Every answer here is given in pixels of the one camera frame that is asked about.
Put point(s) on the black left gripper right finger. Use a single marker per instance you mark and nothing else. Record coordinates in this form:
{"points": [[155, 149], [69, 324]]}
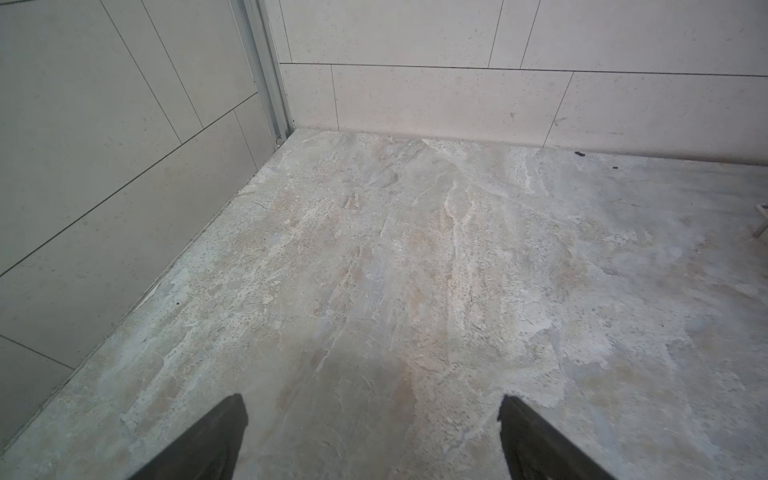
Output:
{"points": [[535, 449]]}

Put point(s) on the metal wire dish rack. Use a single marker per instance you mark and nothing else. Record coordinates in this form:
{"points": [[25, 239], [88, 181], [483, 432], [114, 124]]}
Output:
{"points": [[762, 209]]}

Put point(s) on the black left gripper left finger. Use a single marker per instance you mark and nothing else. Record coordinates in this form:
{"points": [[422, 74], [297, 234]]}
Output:
{"points": [[209, 449]]}

